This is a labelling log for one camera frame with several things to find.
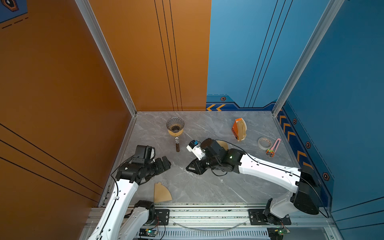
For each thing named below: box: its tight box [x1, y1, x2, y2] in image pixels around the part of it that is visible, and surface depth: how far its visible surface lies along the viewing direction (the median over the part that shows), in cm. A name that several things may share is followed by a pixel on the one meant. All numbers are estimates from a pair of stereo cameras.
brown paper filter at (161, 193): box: [154, 182, 172, 203], surface depth 82 cm
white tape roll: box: [257, 136, 273, 151], surface depth 103 cm
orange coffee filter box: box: [232, 117, 247, 142], surface depth 104 cm
